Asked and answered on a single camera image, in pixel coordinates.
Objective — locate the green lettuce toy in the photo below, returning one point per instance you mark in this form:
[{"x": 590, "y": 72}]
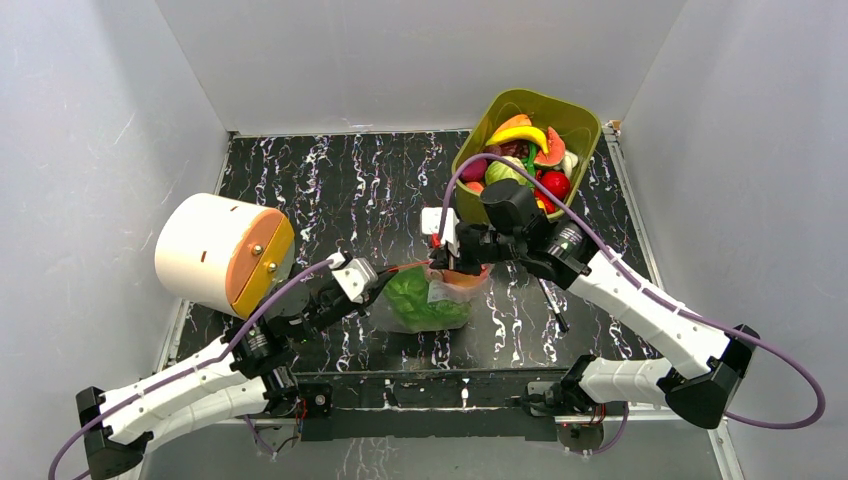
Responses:
[{"x": 419, "y": 302}]

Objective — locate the green cabbage toy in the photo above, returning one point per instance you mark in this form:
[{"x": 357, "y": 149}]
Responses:
[{"x": 498, "y": 171}]

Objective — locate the pink peach toy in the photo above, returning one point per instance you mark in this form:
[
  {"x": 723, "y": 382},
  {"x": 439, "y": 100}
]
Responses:
[{"x": 475, "y": 187}]

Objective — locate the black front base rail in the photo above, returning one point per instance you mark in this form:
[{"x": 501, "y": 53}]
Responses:
[{"x": 461, "y": 403}]

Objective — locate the orange carrot toy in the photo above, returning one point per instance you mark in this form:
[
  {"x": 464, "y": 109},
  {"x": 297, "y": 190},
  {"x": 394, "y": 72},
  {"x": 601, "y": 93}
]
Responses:
[{"x": 515, "y": 121}]

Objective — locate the green chili pepper toy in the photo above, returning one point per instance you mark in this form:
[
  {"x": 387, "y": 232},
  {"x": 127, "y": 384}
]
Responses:
[{"x": 529, "y": 161}]

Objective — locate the dark red beet toy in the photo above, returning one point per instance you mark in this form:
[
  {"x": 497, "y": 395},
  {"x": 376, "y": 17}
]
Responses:
[{"x": 475, "y": 171}]

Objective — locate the white orange cylinder roll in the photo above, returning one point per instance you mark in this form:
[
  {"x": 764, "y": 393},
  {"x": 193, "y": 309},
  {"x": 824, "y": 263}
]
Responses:
[{"x": 224, "y": 254}]

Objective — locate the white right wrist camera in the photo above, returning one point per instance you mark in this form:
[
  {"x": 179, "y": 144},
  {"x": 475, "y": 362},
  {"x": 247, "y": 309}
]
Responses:
[{"x": 438, "y": 225}]

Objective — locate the watermelon slice toy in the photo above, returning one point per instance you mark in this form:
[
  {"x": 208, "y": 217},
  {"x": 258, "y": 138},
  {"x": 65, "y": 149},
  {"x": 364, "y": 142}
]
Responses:
[{"x": 556, "y": 148}]

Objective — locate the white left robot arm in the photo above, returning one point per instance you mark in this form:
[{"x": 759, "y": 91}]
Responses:
[{"x": 242, "y": 373}]

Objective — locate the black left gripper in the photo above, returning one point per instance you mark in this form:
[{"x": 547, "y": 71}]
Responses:
[{"x": 362, "y": 308}]

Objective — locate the orange pumpkin toy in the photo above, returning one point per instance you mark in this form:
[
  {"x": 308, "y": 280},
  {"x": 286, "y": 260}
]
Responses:
[{"x": 464, "y": 280}]

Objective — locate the olive green plastic bin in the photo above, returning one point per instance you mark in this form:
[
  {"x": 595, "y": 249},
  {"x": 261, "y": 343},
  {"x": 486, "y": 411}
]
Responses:
[{"x": 578, "y": 127}]

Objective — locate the yellow banana toy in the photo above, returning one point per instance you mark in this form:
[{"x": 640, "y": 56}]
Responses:
[{"x": 528, "y": 133}]

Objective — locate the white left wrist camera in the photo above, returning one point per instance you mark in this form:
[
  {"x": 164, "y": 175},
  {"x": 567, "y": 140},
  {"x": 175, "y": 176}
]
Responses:
[{"x": 354, "y": 275}]

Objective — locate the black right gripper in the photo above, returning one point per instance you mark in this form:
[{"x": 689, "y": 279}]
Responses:
[{"x": 460, "y": 251}]

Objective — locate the clear zip top bag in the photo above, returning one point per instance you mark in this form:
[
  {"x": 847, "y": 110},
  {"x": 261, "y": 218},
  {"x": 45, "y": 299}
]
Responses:
[{"x": 380, "y": 310}]

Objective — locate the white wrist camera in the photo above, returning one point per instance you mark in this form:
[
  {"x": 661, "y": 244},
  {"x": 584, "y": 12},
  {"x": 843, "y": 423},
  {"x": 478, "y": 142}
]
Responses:
[
  {"x": 438, "y": 225},
  {"x": 354, "y": 275}
]

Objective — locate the dark red dates toy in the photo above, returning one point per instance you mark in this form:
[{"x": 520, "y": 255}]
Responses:
[{"x": 518, "y": 149}]

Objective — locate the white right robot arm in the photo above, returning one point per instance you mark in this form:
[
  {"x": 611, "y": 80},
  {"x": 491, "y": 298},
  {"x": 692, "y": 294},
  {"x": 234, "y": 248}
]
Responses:
[{"x": 699, "y": 368}]

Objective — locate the black white pen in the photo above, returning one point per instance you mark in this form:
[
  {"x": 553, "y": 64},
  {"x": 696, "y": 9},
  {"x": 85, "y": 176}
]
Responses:
[{"x": 554, "y": 307}]

